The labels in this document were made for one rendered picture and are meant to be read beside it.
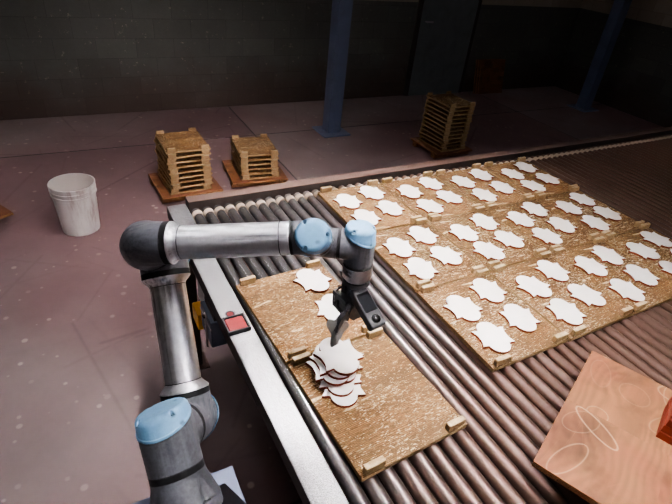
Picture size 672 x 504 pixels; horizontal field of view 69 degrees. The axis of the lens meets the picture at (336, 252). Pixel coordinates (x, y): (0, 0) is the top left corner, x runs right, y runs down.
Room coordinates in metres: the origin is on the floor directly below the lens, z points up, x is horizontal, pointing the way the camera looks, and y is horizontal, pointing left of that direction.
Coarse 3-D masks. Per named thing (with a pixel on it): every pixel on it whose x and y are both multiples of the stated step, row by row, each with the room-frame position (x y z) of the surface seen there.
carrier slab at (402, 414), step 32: (384, 352) 1.12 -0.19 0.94; (384, 384) 0.99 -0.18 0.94; (416, 384) 1.00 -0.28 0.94; (320, 416) 0.85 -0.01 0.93; (352, 416) 0.86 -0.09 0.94; (384, 416) 0.87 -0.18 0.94; (416, 416) 0.89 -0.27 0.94; (448, 416) 0.90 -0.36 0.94; (352, 448) 0.76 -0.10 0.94; (384, 448) 0.78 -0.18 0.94; (416, 448) 0.79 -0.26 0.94
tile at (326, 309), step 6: (330, 294) 1.36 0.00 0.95; (324, 300) 1.32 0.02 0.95; (330, 300) 1.33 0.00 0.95; (318, 306) 1.29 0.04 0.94; (324, 306) 1.29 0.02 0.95; (330, 306) 1.30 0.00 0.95; (324, 312) 1.26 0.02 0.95; (330, 312) 1.27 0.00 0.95; (336, 312) 1.27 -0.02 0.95; (330, 318) 1.24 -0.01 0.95
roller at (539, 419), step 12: (312, 192) 2.20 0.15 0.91; (324, 204) 2.09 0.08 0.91; (336, 216) 1.99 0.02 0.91; (384, 264) 1.64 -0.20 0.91; (396, 276) 1.56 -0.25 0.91; (408, 288) 1.49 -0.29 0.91; (420, 300) 1.43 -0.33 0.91; (432, 312) 1.37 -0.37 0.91; (444, 324) 1.31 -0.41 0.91; (456, 336) 1.25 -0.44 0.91; (468, 348) 1.20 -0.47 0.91; (480, 360) 1.15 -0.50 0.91; (492, 372) 1.10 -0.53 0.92; (504, 384) 1.06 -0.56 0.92; (516, 396) 1.02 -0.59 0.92; (528, 408) 0.98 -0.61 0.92; (540, 420) 0.94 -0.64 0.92
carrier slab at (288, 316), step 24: (240, 288) 1.35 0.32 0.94; (264, 288) 1.37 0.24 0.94; (288, 288) 1.38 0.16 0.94; (264, 312) 1.24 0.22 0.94; (288, 312) 1.25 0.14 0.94; (312, 312) 1.27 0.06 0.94; (288, 336) 1.14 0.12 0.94; (312, 336) 1.15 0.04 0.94; (360, 336) 1.18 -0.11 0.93; (288, 360) 1.04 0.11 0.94
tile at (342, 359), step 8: (320, 344) 1.04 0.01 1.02; (328, 344) 1.04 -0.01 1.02; (344, 344) 1.05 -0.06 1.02; (320, 352) 1.01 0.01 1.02; (328, 352) 1.01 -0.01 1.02; (336, 352) 1.02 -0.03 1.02; (344, 352) 1.02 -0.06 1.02; (352, 352) 1.02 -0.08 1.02; (320, 360) 0.99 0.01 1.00; (328, 360) 0.98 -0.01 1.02; (336, 360) 0.98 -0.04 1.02; (344, 360) 0.99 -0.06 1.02; (352, 360) 0.99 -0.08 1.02; (328, 368) 0.95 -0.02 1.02; (336, 368) 0.95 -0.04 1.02; (344, 368) 0.96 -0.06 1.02; (352, 368) 0.96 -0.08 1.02
